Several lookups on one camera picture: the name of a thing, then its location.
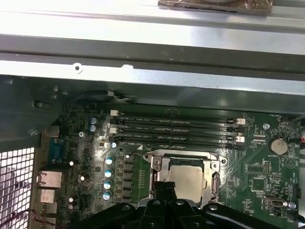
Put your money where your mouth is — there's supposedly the square silver CPU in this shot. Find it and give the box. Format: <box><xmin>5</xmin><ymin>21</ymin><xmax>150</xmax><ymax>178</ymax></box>
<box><xmin>168</xmin><ymin>164</ymin><xmax>207</xmax><ymax>204</ymax></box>

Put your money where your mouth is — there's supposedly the metal socket cover frame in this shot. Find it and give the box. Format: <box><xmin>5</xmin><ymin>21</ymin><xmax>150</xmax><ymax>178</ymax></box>
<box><xmin>151</xmin><ymin>155</ymin><xmax>221</xmax><ymax>204</ymax></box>

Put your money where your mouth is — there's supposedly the open black PC case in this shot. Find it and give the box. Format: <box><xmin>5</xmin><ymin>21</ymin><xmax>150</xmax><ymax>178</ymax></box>
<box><xmin>0</xmin><ymin>23</ymin><xmax>305</xmax><ymax>229</ymax></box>

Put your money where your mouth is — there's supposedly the black cable with white tape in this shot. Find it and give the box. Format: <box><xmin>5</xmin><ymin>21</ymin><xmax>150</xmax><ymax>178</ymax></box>
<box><xmin>76</xmin><ymin>89</ymin><xmax>139</xmax><ymax>104</ymax></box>

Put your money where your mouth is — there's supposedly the red black twisted wire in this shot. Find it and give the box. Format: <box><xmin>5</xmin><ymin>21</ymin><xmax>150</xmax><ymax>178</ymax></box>
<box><xmin>4</xmin><ymin>209</ymin><xmax>58</xmax><ymax>228</ymax></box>

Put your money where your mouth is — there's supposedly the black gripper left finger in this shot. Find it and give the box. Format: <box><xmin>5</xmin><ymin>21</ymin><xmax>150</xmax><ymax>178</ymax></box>
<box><xmin>76</xmin><ymin>181</ymin><xmax>168</xmax><ymax>229</ymax></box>

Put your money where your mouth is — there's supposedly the metal CPU socket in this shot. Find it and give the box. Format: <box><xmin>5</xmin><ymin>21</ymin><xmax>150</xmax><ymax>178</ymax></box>
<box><xmin>142</xmin><ymin>149</ymin><xmax>227</xmax><ymax>208</ymax></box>

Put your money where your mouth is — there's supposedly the green motherboard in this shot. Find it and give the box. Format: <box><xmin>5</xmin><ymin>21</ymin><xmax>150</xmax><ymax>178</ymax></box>
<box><xmin>40</xmin><ymin>102</ymin><xmax>305</xmax><ymax>229</ymax></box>

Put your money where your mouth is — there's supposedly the silver coin battery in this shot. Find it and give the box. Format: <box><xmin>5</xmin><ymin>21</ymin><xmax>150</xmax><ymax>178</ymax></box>
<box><xmin>267</xmin><ymin>135</ymin><xmax>289</xmax><ymax>156</ymax></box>

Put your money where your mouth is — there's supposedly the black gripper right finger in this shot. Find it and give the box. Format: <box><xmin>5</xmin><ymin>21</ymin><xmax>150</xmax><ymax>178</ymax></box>
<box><xmin>166</xmin><ymin>181</ymin><xmax>295</xmax><ymax>229</ymax></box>

